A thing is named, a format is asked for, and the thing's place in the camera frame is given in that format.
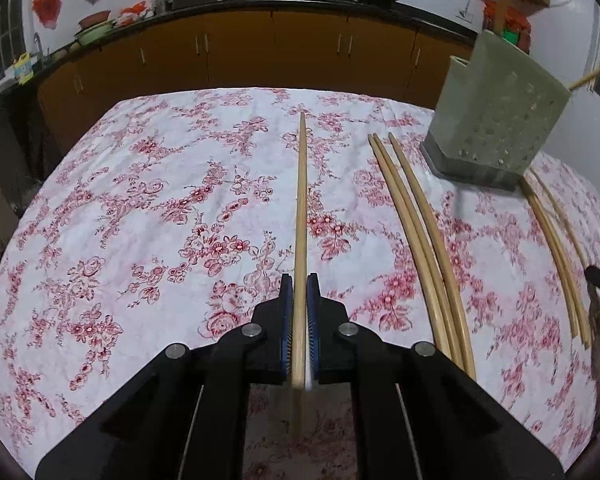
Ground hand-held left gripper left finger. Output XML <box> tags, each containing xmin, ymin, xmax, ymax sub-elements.
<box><xmin>35</xmin><ymin>274</ymin><xmax>294</xmax><ymax>480</ymax></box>

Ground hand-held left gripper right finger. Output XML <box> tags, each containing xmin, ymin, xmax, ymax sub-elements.
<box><xmin>307</xmin><ymin>273</ymin><xmax>566</xmax><ymax>480</ymax></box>

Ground wooden chopstick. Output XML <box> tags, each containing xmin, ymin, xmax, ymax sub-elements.
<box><xmin>531</xmin><ymin>169</ymin><xmax>590</xmax><ymax>266</ymax></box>
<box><xmin>569</xmin><ymin>54</ymin><xmax>600</xmax><ymax>92</ymax></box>
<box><xmin>367</xmin><ymin>134</ymin><xmax>454</xmax><ymax>359</ymax></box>
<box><xmin>373</xmin><ymin>133</ymin><xmax>466</xmax><ymax>368</ymax></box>
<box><xmin>387</xmin><ymin>132</ymin><xmax>477</xmax><ymax>381</ymax></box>
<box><xmin>521</xmin><ymin>177</ymin><xmax>580</xmax><ymax>340</ymax></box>
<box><xmin>290</xmin><ymin>112</ymin><xmax>311</xmax><ymax>440</ymax></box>

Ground grey-green perforated chopstick holder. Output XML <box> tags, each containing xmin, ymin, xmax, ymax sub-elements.
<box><xmin>420</xmin><ymin>30</ymin><xmax>572</xmax><ymax>192</ymax></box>

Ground right pair wooden chopsticks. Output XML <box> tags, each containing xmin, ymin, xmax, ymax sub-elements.
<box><xmin>527</xmin><ymin>172</ymin><xmax>593</xmax><ymax>351</ymax></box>

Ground red floral tablecloth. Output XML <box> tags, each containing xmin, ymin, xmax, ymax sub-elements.
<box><xmin>0</xmin><ymin>87</ymin><xmax>600</xmax><ymax>480</ymax></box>

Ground red packages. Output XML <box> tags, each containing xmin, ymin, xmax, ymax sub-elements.
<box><xmin>482</xmin><ymin>0</ymin><xmax>532</xmax><ymax>55</ymax></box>

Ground wooden base cabinets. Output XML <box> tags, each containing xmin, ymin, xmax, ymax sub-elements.
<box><xmin>36</xmin><ymin>9</ymin><xmax>477</xmax><ymax>150</ymax></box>

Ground black kitchen countertop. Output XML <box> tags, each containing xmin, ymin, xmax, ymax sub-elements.
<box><xmin>0</xmin><ymin>0</ymin><xmax>481</xmax><ymax>111</ymax></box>

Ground red and white bag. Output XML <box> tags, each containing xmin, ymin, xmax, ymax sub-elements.
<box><xmin>114</xmin><ymin>2</ymin><xmax>154</xmax><ymax>27</ymax></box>

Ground green basin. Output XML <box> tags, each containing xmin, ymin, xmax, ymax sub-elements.
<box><xmin>74</xmin><ymin>22</ymin><xmax>117</xmax><ymax>47</ymax></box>

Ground pink basin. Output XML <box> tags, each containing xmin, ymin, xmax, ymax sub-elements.
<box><xmin>78</xmin><ymin>10</ymin><xmax>112</xmax><ymax>29</ymax></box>

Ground yellow dish soap bottle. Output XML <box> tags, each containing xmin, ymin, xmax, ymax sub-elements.
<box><xmin>12</xmin><ymin>54</ymin><xmax>36</xmax><ymax>84</ymax></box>

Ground red plastic bag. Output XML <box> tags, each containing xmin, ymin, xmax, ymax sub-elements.
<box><xmin>32</xmin><ymin>0</ymin><xmax>64</xmax><ymax>29</ymax></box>

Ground barred window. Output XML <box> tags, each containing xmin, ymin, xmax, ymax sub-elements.
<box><xmin>0</xmin><ymin>0</ymin><xmax>27</xmax><ymax>93</ymax></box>

